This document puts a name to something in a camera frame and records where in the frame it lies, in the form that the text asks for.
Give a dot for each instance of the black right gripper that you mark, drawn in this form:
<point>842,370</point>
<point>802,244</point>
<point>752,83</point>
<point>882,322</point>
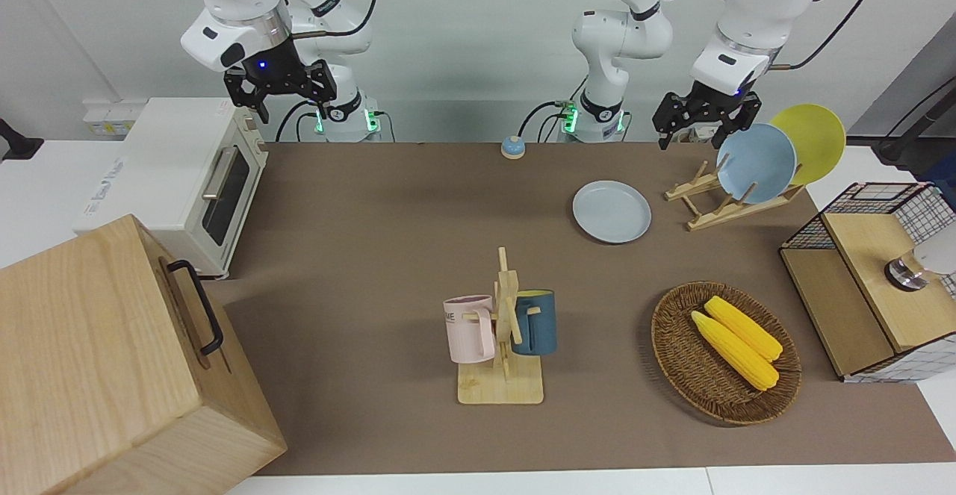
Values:
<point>272,66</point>

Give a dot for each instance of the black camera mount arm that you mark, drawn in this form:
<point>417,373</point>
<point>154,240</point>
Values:
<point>16,144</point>
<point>915,133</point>

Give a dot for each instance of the white wall power socket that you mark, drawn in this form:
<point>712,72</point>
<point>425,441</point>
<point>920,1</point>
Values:
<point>108,120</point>

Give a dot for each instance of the wooden mug rack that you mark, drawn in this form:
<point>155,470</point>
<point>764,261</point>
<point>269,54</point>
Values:
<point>500,389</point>

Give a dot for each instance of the yellow corn cob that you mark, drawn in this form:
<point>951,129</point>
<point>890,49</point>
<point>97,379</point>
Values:
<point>732,351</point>
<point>747,328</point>

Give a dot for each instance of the pink mug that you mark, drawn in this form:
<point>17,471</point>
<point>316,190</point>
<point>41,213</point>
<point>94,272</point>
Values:
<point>469,331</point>

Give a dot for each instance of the gray plate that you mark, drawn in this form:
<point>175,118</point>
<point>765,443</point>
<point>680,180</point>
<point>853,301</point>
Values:
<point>611,211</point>

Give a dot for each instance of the light blue plate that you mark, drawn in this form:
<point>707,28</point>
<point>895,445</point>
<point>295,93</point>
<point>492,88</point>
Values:
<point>756,163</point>

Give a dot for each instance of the white cylinder bottle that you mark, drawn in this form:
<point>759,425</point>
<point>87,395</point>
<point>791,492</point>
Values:
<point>922,263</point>

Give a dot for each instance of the white toaster oven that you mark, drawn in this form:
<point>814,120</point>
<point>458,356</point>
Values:
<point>172,159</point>

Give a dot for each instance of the wooden plate rack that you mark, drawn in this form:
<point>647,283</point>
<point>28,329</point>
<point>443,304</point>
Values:
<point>709,215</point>

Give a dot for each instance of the brown wicker basket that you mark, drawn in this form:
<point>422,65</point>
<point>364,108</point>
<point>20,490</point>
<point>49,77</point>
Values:
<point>687,360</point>

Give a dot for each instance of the dark blue mug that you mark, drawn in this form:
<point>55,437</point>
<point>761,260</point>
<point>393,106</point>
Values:
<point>539,323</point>

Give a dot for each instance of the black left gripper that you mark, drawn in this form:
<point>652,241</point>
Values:
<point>713,101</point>

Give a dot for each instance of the blue wooden call bell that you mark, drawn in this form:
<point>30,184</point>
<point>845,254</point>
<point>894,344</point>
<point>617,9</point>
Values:
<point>512,148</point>

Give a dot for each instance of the yellow plate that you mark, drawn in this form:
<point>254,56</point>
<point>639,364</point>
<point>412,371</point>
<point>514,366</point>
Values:
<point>818,133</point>

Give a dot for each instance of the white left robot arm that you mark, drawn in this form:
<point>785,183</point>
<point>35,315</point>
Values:
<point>762,2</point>

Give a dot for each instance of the brown table mat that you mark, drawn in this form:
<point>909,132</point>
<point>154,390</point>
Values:
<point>373,256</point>

